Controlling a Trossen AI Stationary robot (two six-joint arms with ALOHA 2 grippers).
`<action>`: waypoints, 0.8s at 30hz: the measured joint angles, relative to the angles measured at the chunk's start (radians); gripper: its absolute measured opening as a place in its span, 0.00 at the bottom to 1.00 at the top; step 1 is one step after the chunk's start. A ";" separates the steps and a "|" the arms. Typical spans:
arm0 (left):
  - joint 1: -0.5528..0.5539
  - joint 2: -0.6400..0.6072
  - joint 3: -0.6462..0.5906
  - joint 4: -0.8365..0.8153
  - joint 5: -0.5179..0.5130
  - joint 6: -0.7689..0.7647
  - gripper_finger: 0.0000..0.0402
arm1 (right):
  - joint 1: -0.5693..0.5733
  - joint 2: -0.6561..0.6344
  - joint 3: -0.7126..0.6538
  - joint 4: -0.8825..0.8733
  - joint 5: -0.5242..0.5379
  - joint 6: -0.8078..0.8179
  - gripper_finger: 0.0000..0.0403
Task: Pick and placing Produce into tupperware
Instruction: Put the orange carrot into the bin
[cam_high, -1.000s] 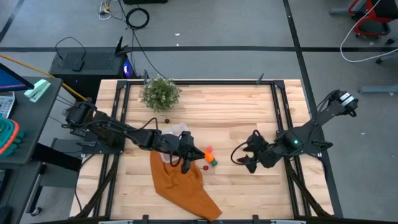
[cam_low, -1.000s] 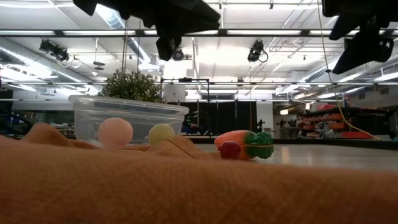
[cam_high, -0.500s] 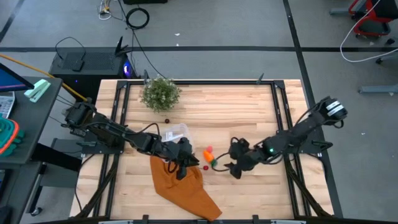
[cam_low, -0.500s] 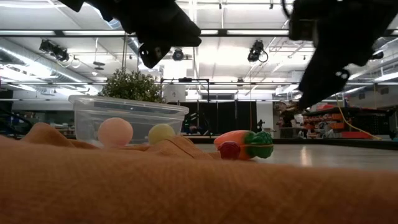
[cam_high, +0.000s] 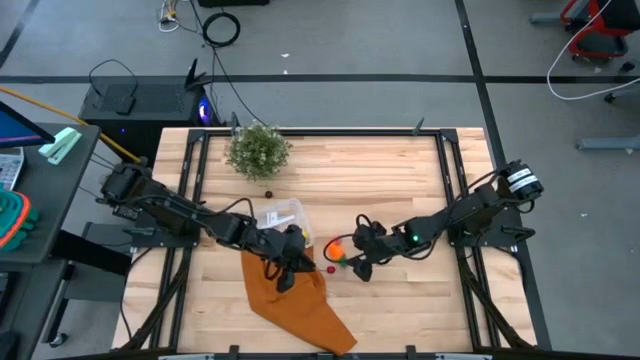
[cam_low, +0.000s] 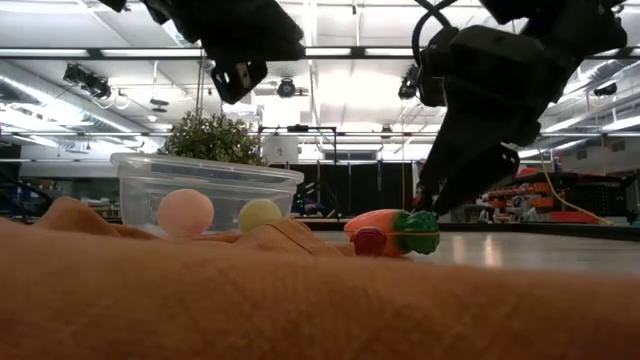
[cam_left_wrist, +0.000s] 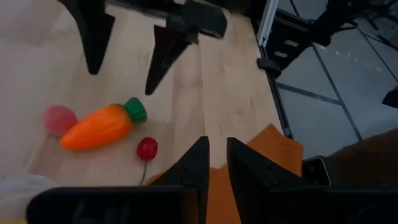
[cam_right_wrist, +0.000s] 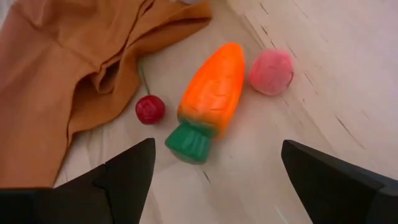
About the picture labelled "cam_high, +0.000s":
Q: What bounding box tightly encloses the black computer tower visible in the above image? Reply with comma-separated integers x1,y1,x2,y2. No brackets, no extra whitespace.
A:
78,74,221,166

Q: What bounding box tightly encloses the mint green stapler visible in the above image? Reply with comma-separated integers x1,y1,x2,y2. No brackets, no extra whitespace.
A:
38,126,83,166

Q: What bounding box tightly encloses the teal and orange object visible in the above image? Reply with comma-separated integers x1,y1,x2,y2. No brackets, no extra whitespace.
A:
0,187,41,253

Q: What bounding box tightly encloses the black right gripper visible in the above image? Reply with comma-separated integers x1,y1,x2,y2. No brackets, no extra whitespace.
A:
342,214,401,283

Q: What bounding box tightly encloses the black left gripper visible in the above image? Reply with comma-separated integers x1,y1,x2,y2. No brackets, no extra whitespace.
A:
244,223,318,295

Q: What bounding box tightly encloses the black wifi antenna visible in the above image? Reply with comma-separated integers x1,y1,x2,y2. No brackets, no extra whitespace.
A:
184,57,214,91

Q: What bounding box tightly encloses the grey calculator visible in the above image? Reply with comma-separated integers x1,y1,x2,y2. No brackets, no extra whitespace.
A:
0,146,26,191

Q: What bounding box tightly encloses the dark grey side desk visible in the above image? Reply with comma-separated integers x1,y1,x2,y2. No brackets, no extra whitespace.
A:
0,122,134,359

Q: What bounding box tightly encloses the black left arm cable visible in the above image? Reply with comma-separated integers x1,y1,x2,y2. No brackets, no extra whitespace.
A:
199,196,257,227

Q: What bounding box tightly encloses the computer monitor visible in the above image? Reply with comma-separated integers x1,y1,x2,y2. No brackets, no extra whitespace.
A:
0,99,56,150

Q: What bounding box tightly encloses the orange toy carrot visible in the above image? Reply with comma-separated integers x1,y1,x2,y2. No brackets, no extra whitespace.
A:
327,241,351,269

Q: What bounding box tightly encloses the grey table foot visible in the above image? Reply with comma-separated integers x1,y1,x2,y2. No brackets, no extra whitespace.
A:
575,134,640,153

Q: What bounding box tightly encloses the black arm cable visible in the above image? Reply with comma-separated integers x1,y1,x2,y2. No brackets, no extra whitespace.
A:
199,196,257,227
323,213,381,265

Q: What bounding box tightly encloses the black cable coil on floor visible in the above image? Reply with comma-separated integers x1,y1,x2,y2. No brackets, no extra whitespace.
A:
201,11,242,49

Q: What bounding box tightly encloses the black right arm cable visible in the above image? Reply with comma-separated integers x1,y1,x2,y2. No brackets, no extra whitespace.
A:
323,213,381,265

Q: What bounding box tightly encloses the long black floor cable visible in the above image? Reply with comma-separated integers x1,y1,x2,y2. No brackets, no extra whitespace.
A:
188,0,267,126

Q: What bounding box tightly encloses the black metal table frame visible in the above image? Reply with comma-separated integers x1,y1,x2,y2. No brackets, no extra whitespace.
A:
112,127,551,360

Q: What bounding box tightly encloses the clear plastic tupperware container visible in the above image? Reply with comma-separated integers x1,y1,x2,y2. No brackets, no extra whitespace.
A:
254,198,315,249

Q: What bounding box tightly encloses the yellow pole with base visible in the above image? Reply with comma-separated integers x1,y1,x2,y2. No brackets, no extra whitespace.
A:
0,86,149,169

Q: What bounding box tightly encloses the orange brown cloth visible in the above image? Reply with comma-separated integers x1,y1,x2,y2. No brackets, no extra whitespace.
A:
240,244,359,356

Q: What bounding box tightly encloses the black cable on computer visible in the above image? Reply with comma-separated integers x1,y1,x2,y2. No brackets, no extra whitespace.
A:
88,58,140,116

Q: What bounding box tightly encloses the green potted plant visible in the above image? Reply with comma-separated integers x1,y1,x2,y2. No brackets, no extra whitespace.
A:
224,121,294,181

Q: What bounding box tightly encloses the white and yellow cable bundle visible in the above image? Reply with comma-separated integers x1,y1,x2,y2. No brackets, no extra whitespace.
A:
158,0,182,34

